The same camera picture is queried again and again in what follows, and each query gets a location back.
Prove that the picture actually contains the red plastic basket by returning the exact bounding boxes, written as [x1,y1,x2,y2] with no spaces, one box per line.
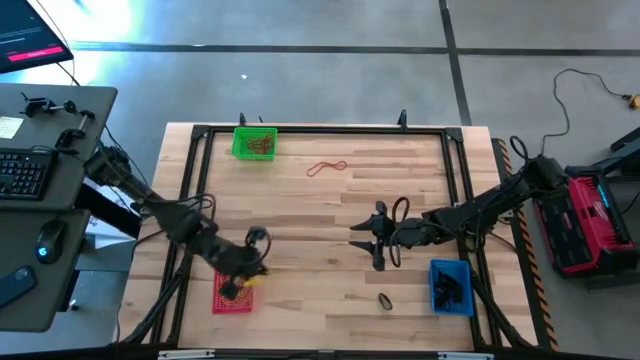
[211,268,255,316]

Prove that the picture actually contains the black desk clamp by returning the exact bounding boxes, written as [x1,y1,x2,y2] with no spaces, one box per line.
[20,92,79,119]
[53,108,97,151]

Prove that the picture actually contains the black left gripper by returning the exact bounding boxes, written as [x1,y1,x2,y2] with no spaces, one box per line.
[206,226,272,302]

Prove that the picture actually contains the white paper sheets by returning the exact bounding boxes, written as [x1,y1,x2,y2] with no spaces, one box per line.
[84,194,147,251]

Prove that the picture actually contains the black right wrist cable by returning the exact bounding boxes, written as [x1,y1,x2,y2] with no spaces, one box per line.
[388,196,412,269]

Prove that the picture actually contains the black computer mouse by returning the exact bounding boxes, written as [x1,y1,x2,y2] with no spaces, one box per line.
[34,219,67,265]

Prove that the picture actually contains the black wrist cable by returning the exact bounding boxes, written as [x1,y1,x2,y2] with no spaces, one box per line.
[243,226,274,267]
[388,196,412,269]

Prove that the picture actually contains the black keyboard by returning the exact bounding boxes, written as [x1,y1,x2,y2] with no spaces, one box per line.
[0,148,59,201]

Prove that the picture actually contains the black desk cable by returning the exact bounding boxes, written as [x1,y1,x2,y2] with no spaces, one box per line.
[102,124,151,189]

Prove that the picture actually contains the grey desk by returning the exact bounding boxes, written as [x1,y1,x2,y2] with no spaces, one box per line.
[0,83,119,211]
[0,208,82,334]

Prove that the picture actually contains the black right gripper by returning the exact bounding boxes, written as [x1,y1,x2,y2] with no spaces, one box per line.
[348,200,432,273]

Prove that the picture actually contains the black computer monitor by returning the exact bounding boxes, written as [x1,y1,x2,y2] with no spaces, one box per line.
[0,0,75,75]

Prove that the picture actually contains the blue plastic basket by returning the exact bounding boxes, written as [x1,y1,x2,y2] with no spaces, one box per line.
[428,258,475,319]

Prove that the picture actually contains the black floor stand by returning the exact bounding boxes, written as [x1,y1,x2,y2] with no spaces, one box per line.
[608,127,640,176]

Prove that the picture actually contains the black smartphone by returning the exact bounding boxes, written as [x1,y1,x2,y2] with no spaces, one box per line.
[0,264,39,310]

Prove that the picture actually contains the white paper note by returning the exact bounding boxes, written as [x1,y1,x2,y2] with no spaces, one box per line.
[0,115,25,140]

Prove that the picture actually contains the red black tool case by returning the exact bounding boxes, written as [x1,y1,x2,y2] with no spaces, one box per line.
[533,172,640,279]

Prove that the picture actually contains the yellow black hazard strip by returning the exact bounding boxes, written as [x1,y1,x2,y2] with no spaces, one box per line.
[492,138,560,351]

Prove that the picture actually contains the black floor cable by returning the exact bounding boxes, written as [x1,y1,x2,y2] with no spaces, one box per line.
[541,68,629,156]

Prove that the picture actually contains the green plastic basket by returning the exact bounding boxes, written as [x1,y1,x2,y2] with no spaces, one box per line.
[231,126,279,162]

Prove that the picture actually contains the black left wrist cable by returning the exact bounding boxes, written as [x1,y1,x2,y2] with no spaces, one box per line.
[243,226,274,267]

